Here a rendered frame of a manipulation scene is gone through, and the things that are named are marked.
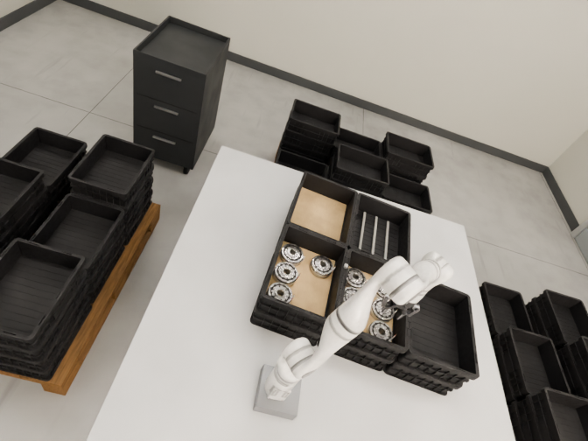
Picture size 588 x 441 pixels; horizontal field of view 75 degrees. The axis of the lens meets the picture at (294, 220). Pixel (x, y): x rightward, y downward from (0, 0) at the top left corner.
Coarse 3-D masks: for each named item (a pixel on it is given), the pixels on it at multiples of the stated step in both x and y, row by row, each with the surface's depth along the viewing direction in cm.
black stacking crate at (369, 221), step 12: (360, 204) 204; (372, 204) 202; (360, 216) 204; (372, 216) 206; (384, 216) 206; (396, 216) 204; (360, 228) 198; (372, 228) 200; (384, 228) 203; (396, 228) 206; (372, 240) 195; (384, 240) 198; (396, 240) 200; (396, 252) 194
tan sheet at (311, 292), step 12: (312, 252) 178; (276, 264) 167; (300, 264) 171; (300, 276) 166; (312, 276) 168; (300, 288) 163; (312, 288) 164; (324, 288) 166; (300, 300) 159; (312, 300) 160; (324, 300) 162; (324, 312) 158
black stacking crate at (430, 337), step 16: (432, 288) 176; (432, 304) 179; (448, 304) 182; (464, 304) 175; (416, 320) 170; (432, 320) 173; (448, 320) 175; (464, 320) 170; (416, 336) 164; (432, 336) 167; (448, 336) 169; (464, 336) 166; (432, 352) 162; (448, 352) 164; (464, 352) 161; (416, 368) 154; (432, 368) 151; (464, 368) 157
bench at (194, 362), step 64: (256, 192) 211; (192, 256) 172; (256, 256) 183; (448, 256) 223; (192, 320) 153; (128, 384) 132; (192, 384) 138; (256, 384) 144; (320, 384) 152; (384, 384) 160
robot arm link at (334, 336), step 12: (336, 324) 106; (324, 336) 109; (336, 336) 107; (348, 336) 106; (324, 348) 109; (336, 348) 110; (300, 360) 115; (312, 360) 112; (324, 360) 113; (300, 372) 114; (312, 372) 117
